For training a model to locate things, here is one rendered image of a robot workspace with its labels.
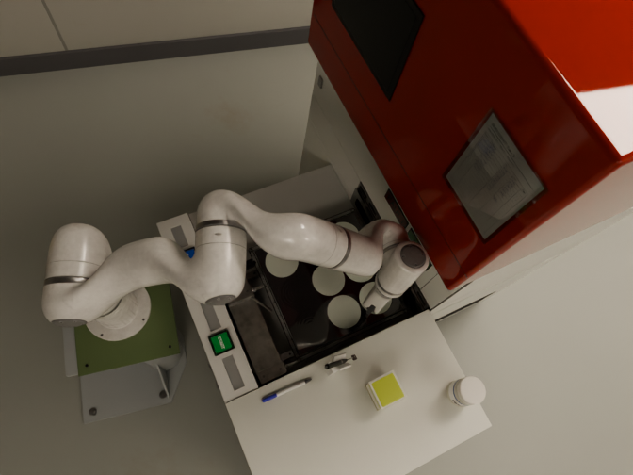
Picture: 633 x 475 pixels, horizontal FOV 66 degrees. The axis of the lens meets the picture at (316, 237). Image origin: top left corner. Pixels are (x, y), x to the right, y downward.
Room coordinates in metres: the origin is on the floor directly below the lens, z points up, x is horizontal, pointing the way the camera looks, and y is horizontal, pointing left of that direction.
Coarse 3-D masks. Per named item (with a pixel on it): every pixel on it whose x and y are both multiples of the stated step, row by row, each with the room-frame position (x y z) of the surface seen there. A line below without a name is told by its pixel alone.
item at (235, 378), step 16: (160, 224) 0.47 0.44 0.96; (176, 224) 0.48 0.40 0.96; (176, 240) 0.43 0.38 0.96; (192, 240) 0.45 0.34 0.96; (192, 304) 0.27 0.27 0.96; (224, 304) 0.30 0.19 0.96; (208, 320) 0.24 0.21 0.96; (224, 320) 0.26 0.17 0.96; (208, 352) 0.16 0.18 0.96; (224, 352) 0.17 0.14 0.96; (240, 352) 0.19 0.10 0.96; (224, 368) 0.14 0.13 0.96; (240, 368) 0.15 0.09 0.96; (224, 384) 0.10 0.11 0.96; (240, 384) 0.11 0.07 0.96; (256, 384) 0.12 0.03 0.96; (224, 400) 0.06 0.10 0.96
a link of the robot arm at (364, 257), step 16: (368, 224) 0.50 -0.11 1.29; (384, 224) 0.51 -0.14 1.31; (352, 240) 0.40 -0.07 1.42; (368, 240) 0.43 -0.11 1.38; (384, 240) 0.50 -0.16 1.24; (400, 240) 0.51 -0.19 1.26; (352, 256) 0.37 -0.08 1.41; (368, 256) 0.39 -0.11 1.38; (352, 272) 0.36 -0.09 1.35; (368, 272) 0.37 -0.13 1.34
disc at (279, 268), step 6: (270, 258) 0.49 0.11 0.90; (276, 258) 0.49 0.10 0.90; (270, 264) 0.47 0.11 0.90; (276, 264) 0.48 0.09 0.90; (282, 264) 0.48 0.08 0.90; (288, 264) 0.49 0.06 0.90; (294, 264) 0.50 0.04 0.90; (270, 270) 0.45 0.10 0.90; (276, 270) 0.46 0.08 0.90; (282, 270) 0.46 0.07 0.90; (288, 270) 0.47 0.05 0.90; (294, 270) 0.47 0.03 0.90; (282, 276) 0.45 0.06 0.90
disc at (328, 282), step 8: (320, 272) 0.49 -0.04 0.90; (328, 272) 0.50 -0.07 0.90; (336, 272) 0.51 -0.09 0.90; (312, 280) 0.46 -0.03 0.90; (320, 280) 0.47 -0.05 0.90; (328, 280) 0.48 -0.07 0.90; (336, 280) 0.49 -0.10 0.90; (344, 280) 0.49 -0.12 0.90; (320, 288) 0.45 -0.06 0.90; (328, 288) 0.45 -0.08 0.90; (336, 288) 0.46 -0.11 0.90
